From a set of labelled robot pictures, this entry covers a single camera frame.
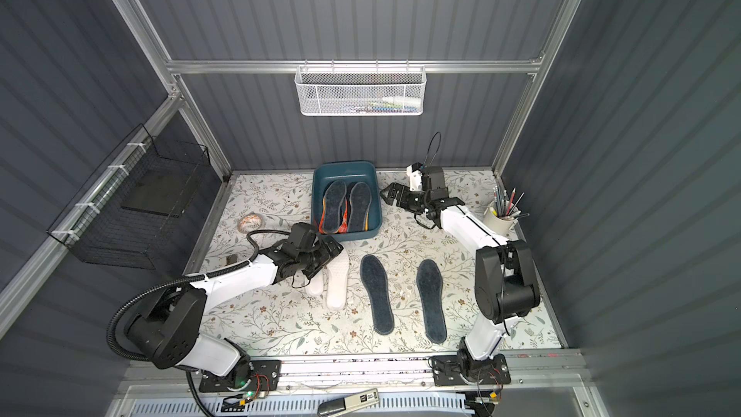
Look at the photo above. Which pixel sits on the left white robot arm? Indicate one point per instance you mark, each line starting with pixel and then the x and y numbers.
pixel 163 325

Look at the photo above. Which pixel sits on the patterned tape roll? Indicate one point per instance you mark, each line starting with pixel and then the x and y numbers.
pixel 249 223

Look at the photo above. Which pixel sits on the small olive eraser block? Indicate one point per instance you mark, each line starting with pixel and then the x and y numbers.
pixel 231 259

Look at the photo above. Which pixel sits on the teal plastic storage box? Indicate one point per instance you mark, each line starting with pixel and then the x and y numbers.
pixel 350 172

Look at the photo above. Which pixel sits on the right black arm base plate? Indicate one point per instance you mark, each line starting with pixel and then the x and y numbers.
pixel 460 369

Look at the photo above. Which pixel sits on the white tube in basket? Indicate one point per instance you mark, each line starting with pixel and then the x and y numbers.
pixel 404 103

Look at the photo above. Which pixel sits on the black wire mesh basket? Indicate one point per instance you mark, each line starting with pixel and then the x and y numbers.
pixel 130 216

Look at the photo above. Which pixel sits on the grey handheld device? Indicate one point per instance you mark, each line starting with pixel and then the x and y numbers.
pixel 348 404

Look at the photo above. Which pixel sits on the white wire mesh basket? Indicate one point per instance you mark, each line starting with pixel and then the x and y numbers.
pixel 357 92

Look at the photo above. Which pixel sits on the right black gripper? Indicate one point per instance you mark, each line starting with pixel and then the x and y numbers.
pixel 406 197

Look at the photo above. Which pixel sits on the white pen cup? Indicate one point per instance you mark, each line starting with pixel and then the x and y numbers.
pixel 502 214

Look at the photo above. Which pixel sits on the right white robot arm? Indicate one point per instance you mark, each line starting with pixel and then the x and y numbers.
pixel 505 284

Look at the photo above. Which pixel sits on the dark grey fleece insole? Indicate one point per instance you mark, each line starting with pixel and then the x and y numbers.
pixel 375 280
pixel 360 198
pixel 334 207
pixel 429 282

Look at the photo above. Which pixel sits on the white insole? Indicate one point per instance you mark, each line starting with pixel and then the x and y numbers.
pixel 315 287
pixel 337 275

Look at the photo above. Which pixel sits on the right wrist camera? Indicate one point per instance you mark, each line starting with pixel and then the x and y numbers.
pixel 415 174

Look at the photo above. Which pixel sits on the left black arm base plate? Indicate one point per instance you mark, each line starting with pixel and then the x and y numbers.
pixel 255 376

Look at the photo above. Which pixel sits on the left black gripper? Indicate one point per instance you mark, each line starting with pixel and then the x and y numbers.
pixel 323 254

